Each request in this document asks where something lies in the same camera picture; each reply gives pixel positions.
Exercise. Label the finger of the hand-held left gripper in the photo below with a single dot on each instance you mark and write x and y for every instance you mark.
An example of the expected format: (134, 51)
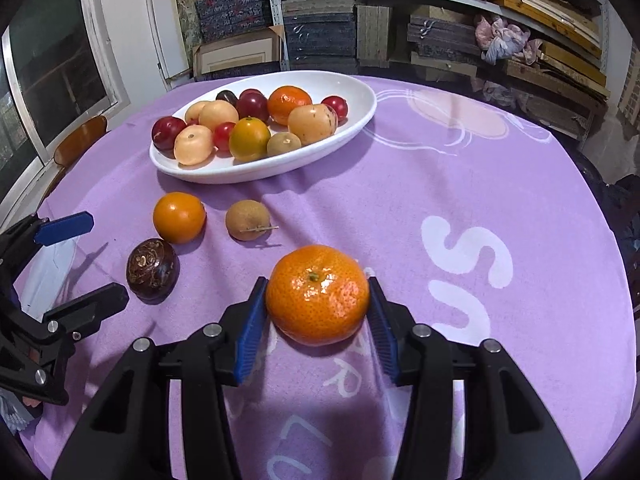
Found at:
(65, 225)
(95, 302)

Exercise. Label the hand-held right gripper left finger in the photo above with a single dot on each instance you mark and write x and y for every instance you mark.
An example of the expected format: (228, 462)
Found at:
(250, 340)

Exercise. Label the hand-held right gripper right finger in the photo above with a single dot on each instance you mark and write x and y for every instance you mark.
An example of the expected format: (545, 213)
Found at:
(382, 340)

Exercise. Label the dark brown passion fruit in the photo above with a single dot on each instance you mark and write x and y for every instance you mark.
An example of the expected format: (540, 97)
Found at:
(152, 270)

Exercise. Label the large orange mandarin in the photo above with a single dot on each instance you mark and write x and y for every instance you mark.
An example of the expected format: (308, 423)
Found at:
(317, 294)

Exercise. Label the small orange mandarin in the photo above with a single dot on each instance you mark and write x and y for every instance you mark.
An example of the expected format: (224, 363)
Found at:
(179, 217)

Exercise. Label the brown longan with stem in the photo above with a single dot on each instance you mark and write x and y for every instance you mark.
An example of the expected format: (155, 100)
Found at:
(247, 220)

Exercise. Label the dark red plum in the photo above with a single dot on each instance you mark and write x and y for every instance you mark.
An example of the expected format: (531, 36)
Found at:
(167, 132)
(252, 107)

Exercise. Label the yellow apricot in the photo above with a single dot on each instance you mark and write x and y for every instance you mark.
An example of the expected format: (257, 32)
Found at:
(195, 112)
(194, 146)
(218, 115)

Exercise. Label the white oval plate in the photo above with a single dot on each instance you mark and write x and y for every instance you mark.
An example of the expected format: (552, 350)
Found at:
(320, 155)

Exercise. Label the yellow-orange mandarin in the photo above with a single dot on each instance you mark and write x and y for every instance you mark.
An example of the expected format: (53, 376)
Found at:
(249, 139)

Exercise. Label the dark purple plum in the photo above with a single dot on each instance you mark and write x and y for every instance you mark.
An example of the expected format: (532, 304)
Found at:
(226, 96)

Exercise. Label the large yellow speckled fruit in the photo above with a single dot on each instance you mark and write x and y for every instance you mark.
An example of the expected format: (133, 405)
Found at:
(311, 124)

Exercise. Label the person's left forearm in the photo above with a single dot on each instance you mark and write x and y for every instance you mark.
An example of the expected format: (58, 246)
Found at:
(17, 415)

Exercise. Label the wooden chair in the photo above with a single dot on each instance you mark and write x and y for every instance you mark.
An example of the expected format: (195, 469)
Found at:
(80, 140)

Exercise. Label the window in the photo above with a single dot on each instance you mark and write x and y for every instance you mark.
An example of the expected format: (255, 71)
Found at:
(55, 60)

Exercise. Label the purple printed tablecloth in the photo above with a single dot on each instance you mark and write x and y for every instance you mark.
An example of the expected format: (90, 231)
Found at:
(500, 185)

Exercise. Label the white leaning board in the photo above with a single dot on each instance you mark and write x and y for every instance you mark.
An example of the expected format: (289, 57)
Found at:
(165, 25)

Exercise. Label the brown cardboard box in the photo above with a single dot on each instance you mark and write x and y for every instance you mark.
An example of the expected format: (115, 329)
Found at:
(235, 52)

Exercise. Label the dark cloth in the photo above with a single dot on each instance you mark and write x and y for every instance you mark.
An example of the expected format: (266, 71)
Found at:
(625, 230)

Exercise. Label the stack of patterned blue boxes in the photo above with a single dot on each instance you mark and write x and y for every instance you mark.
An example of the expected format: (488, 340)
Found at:
(230, 12)

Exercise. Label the upright grey wooden box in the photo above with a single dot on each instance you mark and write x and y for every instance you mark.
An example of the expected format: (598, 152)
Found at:
(373, 35)

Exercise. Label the stack of dark ribboned boxes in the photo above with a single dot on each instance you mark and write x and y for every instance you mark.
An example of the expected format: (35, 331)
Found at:
(442, 40)

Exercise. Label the stack of dark grey boxes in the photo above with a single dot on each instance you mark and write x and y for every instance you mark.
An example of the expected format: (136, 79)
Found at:
(320, 35)

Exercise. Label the pink crumpled cloth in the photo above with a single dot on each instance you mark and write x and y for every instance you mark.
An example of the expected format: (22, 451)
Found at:
(505, 37)

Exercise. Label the stack of yellow wooden frames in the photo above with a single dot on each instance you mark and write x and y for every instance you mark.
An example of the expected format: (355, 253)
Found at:
(550, 20)

